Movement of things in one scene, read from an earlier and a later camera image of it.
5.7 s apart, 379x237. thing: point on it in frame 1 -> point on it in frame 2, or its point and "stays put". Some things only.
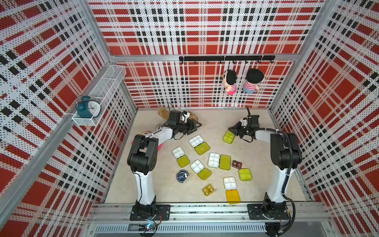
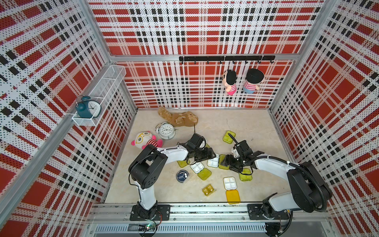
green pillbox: [228, 137] stays put
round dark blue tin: [182, 176] stays put
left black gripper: [192, 127] -> [206, 156]
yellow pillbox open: [232, 194] stays put
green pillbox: [245, 174] stays put
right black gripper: [235, 130] -> [228, 160]
